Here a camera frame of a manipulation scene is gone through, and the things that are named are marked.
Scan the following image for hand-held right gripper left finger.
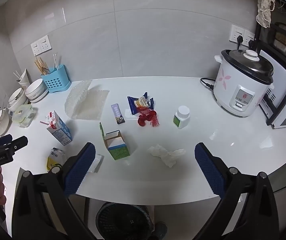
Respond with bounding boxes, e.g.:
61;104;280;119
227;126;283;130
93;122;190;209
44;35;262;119
11;142;101;240

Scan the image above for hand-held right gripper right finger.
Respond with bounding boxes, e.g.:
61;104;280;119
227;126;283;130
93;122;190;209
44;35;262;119
194;142;280;240

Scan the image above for silver pill blister pack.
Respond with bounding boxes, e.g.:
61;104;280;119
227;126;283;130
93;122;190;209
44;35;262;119
88;154;105;174

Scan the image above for yellow plastic packet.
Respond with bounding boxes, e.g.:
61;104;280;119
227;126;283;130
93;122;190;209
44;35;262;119
46;147;67;172

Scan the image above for white pill bottle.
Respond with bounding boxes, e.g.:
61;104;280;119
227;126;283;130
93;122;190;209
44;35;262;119
173;105;190;130

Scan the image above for black mesh wastebasket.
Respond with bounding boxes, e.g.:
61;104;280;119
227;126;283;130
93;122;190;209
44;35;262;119
95;202;155;240

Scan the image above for purple snack bar wrapper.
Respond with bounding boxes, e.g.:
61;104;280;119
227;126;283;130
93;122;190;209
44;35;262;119
111;104;126;125

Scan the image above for clear bubble wrap sheet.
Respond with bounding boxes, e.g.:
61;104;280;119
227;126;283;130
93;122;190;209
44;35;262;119
65;79;110;120

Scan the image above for red tassel ornament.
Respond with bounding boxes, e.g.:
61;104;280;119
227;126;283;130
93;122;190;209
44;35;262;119
137;107;160;128

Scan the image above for blue cookie packet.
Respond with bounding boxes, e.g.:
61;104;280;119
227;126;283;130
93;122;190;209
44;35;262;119
127;92;156;117

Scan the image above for white pot with glass lid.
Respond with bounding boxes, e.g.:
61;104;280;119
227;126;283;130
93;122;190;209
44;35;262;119
0;107;10;134

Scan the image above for clear green-clipped food container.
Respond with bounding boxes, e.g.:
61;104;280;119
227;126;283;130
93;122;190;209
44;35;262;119
11;104;35;128

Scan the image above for blue white milk carton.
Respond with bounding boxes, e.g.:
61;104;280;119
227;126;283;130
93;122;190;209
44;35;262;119
40;110;73;146

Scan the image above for open green white carton box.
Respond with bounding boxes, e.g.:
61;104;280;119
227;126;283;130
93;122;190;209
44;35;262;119
99;122;131;161

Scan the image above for crumpled white tissue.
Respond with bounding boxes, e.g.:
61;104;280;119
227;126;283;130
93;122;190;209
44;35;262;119
147;144;186;168

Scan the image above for white ceramic plate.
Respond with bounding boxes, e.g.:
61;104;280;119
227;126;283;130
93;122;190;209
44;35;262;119
29;85;49;103

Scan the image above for white ceramic bowl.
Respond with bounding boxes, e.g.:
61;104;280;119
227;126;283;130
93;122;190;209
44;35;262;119
25;78;46;97

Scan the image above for white paper cup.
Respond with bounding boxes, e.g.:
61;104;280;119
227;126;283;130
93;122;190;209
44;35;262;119
16;69;30;86

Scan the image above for blue plastic utensil holder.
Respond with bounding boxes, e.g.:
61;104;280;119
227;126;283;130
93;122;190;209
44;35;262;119
41;64;71;93

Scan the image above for dark slipper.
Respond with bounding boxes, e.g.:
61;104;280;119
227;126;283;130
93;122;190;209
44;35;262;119
149;221;168;240

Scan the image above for bundle of wooden chopsticks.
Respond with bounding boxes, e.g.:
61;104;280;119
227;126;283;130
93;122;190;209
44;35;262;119
34;57;50;75

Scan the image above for white flowered rice cooker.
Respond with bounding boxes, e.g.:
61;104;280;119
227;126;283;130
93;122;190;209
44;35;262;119
213;49;276;118

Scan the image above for white microwave oven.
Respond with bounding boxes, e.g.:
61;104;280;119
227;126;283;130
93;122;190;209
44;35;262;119
259;50;286;129

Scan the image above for hanging white mesh cloth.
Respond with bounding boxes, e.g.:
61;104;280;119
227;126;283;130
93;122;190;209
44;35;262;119
256;0;276;28

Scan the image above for black rice cooker power cord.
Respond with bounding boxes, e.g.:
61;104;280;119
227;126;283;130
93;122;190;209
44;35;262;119
200;78;217;90

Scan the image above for white wall socket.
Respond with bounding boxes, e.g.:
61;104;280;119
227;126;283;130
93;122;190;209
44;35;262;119
39;35;52;52
243;29;256;47
229;24;245;43
31;40;42;56

